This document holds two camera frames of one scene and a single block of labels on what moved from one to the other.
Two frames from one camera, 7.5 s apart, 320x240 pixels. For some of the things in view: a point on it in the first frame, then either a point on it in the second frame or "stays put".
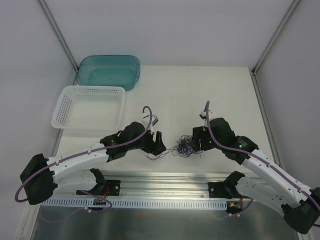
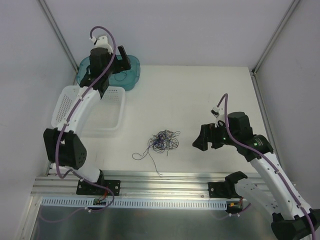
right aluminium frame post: x=274 y=36 stays put
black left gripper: x=152 y=144 -> x=116 y=63
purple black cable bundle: x=183 y=148 -> x=161 y=142
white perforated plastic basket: x=90 y=107 stays put
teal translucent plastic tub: x=110 y=70 stays put
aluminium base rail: x=189 y=185 stays put
